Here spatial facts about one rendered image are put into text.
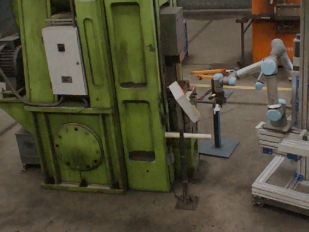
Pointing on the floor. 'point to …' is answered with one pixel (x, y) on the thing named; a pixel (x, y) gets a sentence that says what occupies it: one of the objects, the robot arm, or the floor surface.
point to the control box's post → (183, 156)
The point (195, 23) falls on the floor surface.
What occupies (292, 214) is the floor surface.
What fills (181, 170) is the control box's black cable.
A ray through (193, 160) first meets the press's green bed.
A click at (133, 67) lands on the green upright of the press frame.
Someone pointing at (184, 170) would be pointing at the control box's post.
